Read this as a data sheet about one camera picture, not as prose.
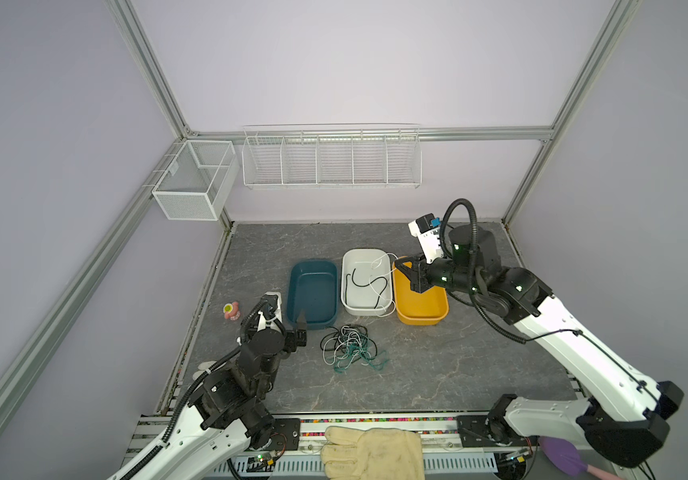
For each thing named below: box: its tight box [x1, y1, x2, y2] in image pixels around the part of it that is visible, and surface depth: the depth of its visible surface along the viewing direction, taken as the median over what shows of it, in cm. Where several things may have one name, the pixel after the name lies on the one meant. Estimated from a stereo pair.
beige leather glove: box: [321, 426, 425, 480], surface depth 72 cm
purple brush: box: [537, 436, 621, 480], surface depth 71 cm
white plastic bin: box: [340, 248, 394, 317], surface depth 102 cm
